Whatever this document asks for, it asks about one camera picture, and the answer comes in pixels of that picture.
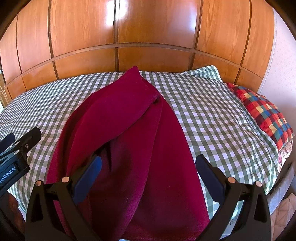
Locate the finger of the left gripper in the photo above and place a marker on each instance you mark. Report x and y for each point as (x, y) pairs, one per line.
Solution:
(20, 147)
(6, 142)

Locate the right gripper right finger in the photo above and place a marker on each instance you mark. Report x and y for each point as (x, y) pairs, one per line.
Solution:
(254, 219)

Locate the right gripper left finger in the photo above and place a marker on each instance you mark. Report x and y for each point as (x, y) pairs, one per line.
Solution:
(42, 220)

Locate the dark red garment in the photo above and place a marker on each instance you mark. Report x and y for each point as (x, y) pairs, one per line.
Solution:
(148, 188)

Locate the person's left hand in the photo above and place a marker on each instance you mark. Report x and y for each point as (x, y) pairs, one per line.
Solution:
(10, 206)

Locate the pink quilted blanket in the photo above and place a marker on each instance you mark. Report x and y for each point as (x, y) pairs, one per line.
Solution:
(282, 215)

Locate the floral bed sheet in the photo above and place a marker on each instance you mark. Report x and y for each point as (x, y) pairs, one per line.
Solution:
(285, 152)

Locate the green checked bedspread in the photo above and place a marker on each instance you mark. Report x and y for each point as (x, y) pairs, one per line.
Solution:
(214, 120)

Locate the glossy wooden wardrobe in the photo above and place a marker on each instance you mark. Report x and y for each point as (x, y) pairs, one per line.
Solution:
(51, 40)

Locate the multicolour plaid pillow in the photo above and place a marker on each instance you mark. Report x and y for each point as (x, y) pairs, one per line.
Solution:
(267, 116)

